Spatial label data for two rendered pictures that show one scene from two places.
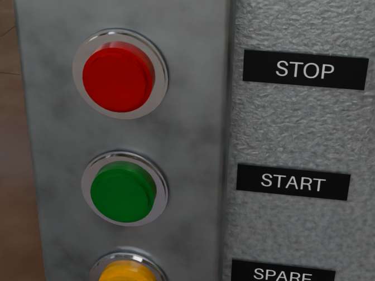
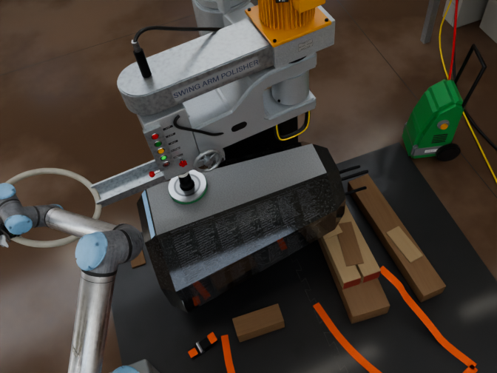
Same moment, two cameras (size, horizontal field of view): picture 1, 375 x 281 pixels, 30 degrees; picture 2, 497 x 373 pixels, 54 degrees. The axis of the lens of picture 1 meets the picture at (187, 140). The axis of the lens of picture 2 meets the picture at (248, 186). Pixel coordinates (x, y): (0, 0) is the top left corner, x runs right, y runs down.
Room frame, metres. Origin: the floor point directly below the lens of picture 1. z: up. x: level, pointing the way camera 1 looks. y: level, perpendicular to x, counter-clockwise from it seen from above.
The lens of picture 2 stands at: (-1.23, 0.31, 3.06)
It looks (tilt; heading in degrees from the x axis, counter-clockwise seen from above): 55 degrees down; 335
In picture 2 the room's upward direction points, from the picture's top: 10 degrees counter-clockwise
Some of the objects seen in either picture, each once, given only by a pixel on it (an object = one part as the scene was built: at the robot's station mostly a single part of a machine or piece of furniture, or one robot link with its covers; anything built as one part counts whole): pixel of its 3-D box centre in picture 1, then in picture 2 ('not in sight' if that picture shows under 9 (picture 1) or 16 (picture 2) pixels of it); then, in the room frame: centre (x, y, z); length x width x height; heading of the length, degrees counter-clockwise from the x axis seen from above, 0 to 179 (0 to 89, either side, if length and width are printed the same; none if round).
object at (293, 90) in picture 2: not in sight; (289, 78); (0.26, -0.71, 1.34); 0.19 x 0.19 x 0.20
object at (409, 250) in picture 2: not in sight; (404, 243); (-0.40, -1.10, 0.13); 0.25 x 0.10 x 0.01; 173
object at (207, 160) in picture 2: not in sight; (205, 156); (0.21, -0.16, 1.20); 0.15 x 0.10 x 0.15; 82
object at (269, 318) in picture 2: not in sight; (258, 323); (-0.26, -0.04, 0.07); 0.30 x 0.12 x 0.12; 73
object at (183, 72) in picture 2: not in sight; (225, 58); (0.30, -0.41, 1.62); 0.96 x 0.25 x 0.17; 82
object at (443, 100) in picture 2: not in sight; (439, 106); (0.15, -1.90, 0.43); 0.35 x 0.35 x 0.87; 60
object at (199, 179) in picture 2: not in sight; (187, 185); (0.35, -0.06, 0.87); 0.21 x 0.21 x 0.01
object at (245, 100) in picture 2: not in sight; (243, 106); (0.28, -0.45, 1.30); 0.74 x 0.23 x 0.49; 82
